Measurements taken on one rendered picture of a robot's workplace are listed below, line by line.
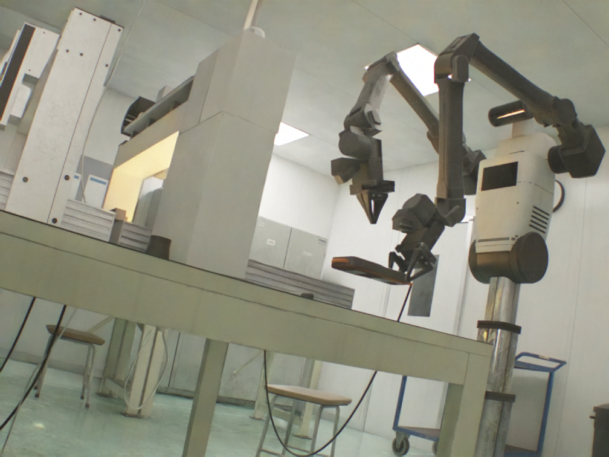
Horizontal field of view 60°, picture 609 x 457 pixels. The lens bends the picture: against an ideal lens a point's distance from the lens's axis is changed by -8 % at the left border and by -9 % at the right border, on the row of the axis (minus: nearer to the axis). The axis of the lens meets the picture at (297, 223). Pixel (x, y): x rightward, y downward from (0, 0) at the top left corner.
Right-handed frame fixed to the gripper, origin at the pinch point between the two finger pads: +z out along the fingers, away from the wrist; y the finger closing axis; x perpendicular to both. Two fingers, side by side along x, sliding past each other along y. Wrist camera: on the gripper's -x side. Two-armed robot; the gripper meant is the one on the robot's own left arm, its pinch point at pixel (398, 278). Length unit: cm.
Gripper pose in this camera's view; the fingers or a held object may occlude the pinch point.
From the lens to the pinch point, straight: 141.4
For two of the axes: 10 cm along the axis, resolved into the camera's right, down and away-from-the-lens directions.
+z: -5.8, 6.9, -4.4
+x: 6.1, 7.2, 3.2
